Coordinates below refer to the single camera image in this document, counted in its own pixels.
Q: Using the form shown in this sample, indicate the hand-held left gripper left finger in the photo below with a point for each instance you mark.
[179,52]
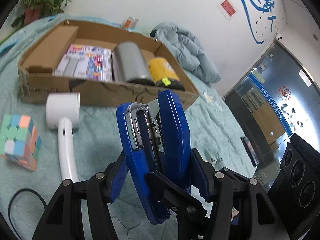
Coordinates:
[118,180]

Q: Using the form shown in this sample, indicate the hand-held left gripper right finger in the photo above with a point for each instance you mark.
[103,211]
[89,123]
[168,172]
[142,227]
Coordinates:
[201,177]

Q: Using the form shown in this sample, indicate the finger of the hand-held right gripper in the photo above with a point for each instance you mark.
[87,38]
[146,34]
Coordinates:
[175,195]

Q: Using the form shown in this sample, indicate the blue stapler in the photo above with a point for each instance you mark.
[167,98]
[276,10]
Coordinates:
[175,130]

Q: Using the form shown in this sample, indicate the cardboard box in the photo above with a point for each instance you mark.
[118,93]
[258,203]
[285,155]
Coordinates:
[100,95]

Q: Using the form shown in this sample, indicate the yellow can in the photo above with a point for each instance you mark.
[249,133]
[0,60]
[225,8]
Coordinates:
[160,70]

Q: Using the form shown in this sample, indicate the grey cylinder container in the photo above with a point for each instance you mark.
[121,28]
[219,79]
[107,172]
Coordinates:
[130,60]

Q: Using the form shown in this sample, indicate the white grey rectangular case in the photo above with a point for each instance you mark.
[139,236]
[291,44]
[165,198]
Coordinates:
[72,66]

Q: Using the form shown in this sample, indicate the dark smartphone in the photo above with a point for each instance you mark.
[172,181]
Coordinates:
[250,151]

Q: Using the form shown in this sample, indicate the clear plastic wrapper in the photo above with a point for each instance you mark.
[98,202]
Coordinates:
[212,101]

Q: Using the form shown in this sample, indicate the white hair dryer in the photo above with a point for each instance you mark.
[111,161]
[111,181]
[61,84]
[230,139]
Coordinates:
[62,105]

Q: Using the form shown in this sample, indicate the glass door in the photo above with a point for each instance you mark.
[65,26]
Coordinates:
[275,80]

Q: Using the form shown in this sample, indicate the pastel puzzle cube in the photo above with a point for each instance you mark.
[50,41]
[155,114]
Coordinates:
[17,140]

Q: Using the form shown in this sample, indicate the colourful board game box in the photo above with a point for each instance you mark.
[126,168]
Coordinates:
[98,62]

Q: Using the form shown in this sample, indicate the light blue puffy jacket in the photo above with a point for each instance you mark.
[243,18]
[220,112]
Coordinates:
[190,50]

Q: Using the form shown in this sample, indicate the glass jar with orange label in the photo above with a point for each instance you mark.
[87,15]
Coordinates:
[131,23]

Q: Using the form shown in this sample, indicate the white security camera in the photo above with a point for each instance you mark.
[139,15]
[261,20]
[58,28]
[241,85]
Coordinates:
[279,37]

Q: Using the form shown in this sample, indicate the red wall notice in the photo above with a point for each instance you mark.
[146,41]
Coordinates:
[228,7]

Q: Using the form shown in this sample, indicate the blue wall decal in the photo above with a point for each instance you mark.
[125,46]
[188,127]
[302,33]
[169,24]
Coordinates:
[246,10]

